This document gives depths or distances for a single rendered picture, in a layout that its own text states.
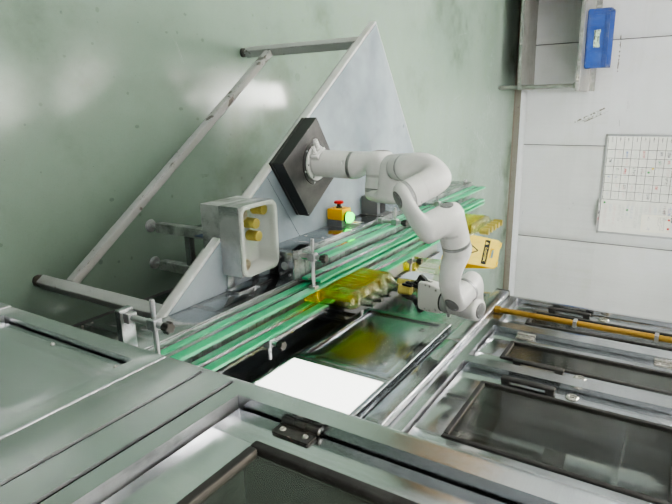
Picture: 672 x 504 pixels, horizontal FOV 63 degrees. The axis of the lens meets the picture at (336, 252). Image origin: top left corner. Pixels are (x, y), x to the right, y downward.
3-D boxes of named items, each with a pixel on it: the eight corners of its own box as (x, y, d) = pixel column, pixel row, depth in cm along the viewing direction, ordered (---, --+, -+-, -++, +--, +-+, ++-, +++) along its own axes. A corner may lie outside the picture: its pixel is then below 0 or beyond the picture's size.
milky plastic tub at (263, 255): (224, 275, 173) (245, 279, 168) (218, 205, 167) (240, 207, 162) (259, 261, 187) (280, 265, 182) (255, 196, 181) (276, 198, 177)
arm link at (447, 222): (443, 222, 171) (403, 244, 167) (428, 161, 160) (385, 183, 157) (476, 240, 157) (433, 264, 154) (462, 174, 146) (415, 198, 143)
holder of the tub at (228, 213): (224, 290, 175) (243, 294, 171) (218, 205, 167) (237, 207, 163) (259, 276, 188) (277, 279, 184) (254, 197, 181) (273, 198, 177)
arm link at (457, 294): (451, 232, 165) (464, 287, 175) (426, 256, 158) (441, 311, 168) (475, 236, 159) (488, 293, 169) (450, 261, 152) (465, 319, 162)
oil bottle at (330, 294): (303, 300, 190) (356, 311, 179) (302, 285, 188) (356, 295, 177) (312, 295, 194) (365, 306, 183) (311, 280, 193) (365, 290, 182)
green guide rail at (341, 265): (301, 279, 186) (321, 283, 182) (301, 276, 186) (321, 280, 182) (471, 199, 329) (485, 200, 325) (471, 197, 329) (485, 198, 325)
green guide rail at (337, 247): (300, 258, 185) (320, 261, 180) (300, 255, 184) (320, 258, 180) (472, 187, 327) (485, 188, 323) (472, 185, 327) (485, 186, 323)
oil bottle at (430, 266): (403, 270, 258) (456, 278, 245) (402, 259, 256) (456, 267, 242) (408, 265, 262) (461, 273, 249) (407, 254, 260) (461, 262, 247)
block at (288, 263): (276, 278, 186) (293, 281, 183) (275, 251, 184) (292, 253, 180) (283, 275, 189) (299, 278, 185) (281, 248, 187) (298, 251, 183)
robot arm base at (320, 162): (298, 152, 188) (336, 154, 180) (315, 130, 195) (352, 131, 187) (312, 187, 198) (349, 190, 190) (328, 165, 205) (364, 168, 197)
